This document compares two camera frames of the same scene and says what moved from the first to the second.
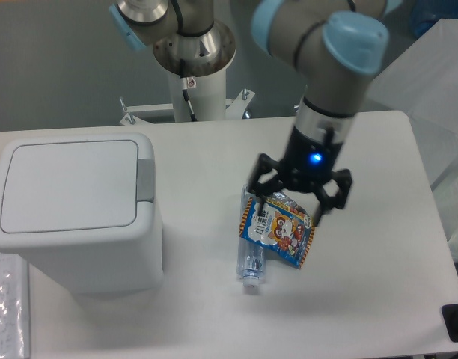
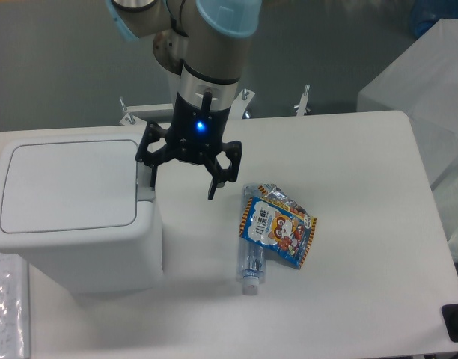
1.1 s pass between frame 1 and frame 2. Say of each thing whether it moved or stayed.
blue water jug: stayed
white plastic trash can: stayed
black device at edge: stayed
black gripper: moved
